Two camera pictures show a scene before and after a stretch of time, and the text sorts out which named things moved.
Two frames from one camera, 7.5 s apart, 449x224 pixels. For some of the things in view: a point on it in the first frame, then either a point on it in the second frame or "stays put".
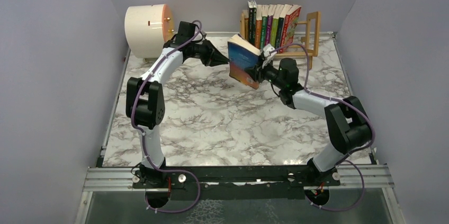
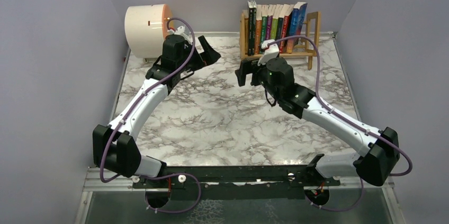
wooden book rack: x=303 y=52 stays put
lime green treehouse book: x=278 y=10 stays put
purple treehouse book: x=271 y=9 stays put
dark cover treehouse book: x=242 y=54 to x=296 y=18
